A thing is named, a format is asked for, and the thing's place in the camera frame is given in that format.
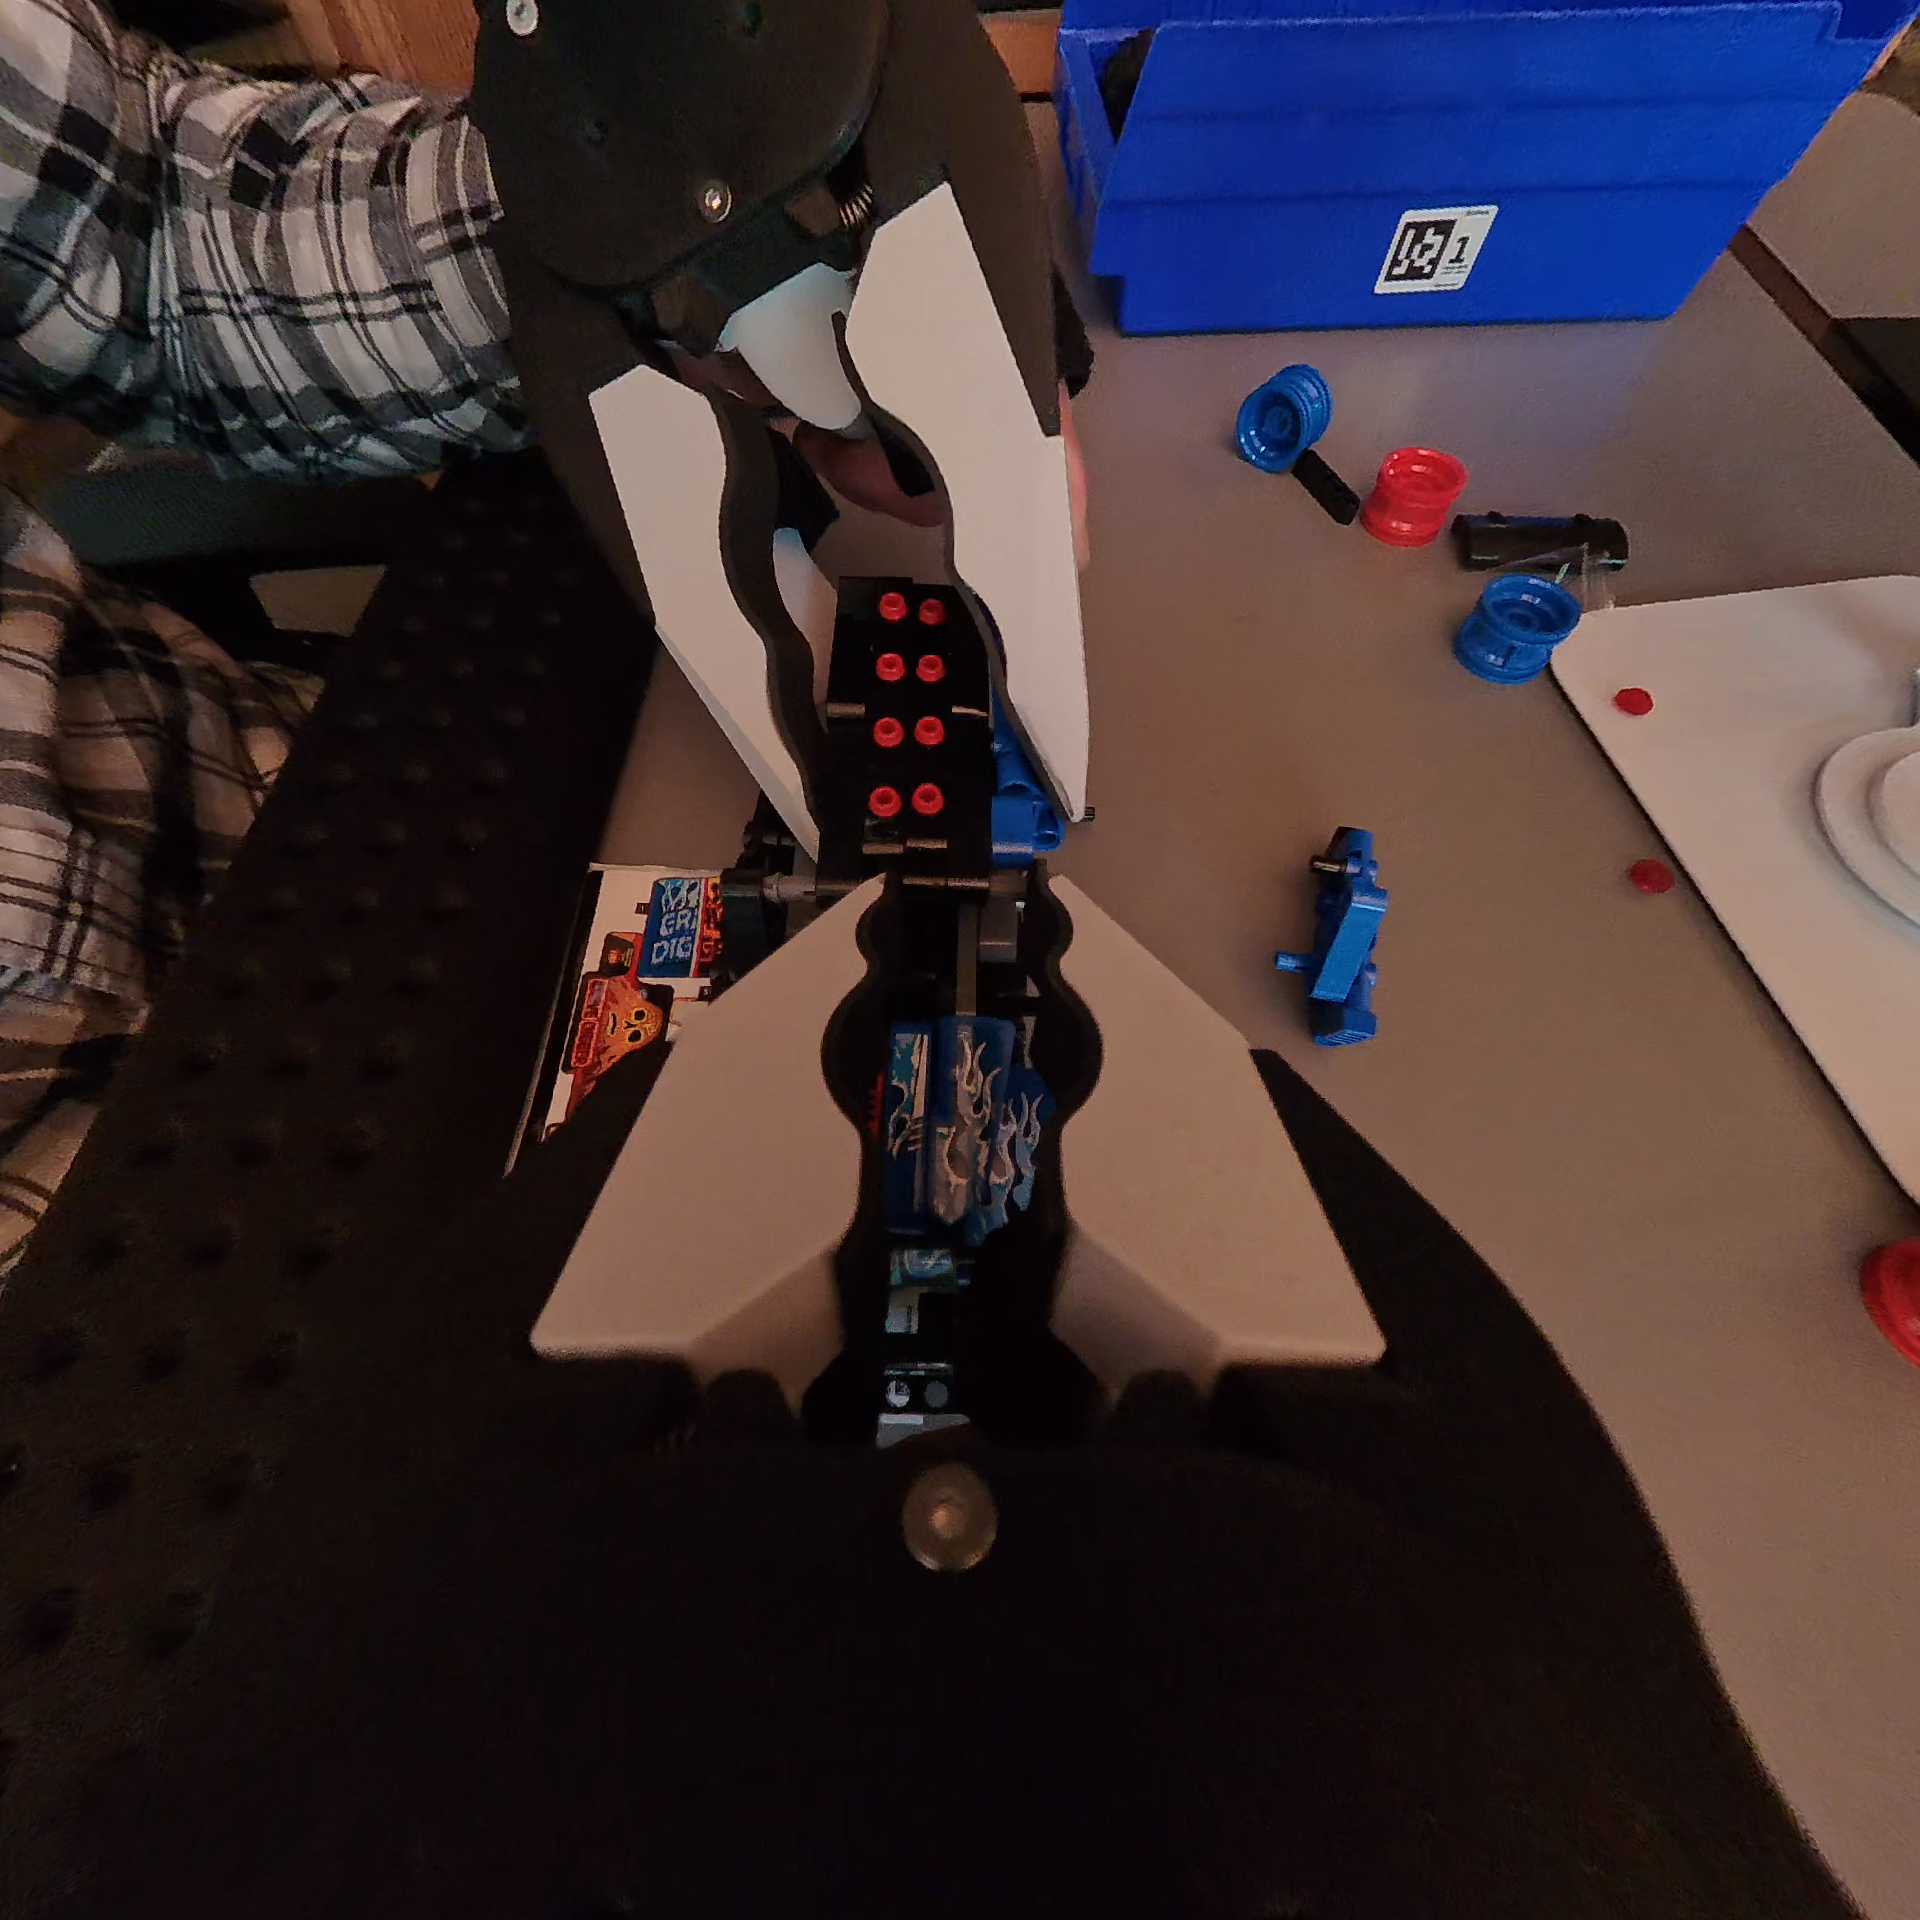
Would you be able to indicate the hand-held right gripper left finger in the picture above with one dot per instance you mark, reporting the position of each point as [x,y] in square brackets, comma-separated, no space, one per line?
[704,1201]

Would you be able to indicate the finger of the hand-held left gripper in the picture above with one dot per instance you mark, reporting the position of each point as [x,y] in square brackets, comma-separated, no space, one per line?
[674,510]
[991,421]

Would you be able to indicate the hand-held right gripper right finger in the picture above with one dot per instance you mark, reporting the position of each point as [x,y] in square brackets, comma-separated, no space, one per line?
[1214,1201]

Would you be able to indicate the blue brick assembly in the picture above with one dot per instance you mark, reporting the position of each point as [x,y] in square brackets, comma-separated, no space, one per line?
[1343,930]

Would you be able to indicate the black blue brick truck model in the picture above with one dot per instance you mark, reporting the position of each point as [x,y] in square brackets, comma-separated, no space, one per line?
[932,720]

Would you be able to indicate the person's left forearm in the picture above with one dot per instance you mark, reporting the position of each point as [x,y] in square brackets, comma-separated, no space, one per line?
[224,270]

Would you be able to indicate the sticker sheet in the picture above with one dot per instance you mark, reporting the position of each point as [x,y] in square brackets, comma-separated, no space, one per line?
[629,974]

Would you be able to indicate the blue wheel hub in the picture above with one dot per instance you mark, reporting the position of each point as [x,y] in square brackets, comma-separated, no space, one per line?
[1517,628]
[1282,421]

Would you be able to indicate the black pin connector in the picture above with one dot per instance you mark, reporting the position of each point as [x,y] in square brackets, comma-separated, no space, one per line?
[1327,484]

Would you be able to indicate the black dotted mat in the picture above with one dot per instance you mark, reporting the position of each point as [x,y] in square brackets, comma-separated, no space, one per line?
[301,1201]

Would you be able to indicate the red wheel hub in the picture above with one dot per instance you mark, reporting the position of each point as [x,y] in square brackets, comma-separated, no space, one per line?
[1893,1300]
[1413,498]

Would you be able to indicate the blue bin with tag label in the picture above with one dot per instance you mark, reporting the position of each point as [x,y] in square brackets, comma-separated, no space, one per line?
[1349,148]

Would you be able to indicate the black connector block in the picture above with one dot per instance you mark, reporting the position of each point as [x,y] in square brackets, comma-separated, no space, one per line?
[1540,540]

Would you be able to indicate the white book stand base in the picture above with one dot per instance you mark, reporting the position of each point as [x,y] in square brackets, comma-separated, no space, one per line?
[1724,826]

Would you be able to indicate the person's plaid shirt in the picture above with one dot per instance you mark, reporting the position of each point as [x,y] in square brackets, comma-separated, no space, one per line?
[120,838]

